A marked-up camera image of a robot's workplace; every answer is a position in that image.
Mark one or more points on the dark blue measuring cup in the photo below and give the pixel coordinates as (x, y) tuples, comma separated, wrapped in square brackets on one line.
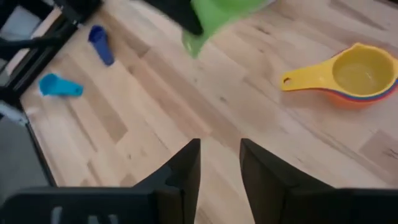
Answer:
[(101, 46)]

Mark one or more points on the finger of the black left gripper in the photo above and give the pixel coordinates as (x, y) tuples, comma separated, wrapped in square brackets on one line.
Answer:
[(177, 12)]

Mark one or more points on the red plastic measuring cup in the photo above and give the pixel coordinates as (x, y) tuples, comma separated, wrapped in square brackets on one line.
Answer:
[(367, 100)]

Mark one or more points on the light blue measuring cup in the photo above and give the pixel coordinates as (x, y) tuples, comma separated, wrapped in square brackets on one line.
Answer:
[(59, 87)]

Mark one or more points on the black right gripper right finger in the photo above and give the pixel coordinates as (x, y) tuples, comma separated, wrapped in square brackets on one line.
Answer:
[(311, 208)]

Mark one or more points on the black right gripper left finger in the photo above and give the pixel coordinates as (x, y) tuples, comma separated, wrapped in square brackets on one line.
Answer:
[(93, 205)]

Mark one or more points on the green plastic measuring cup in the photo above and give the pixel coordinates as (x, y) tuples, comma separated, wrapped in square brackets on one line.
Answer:
[(214, 18)]

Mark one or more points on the yellow plastic measuring cup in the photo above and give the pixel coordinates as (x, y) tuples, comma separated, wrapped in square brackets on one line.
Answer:
[(311, 79)]

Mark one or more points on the black curved table bracket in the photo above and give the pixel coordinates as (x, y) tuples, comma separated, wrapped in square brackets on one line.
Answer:
[(31, 43)]

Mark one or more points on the black table frame rail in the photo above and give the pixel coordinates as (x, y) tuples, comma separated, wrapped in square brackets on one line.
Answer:
[(62, 34)]

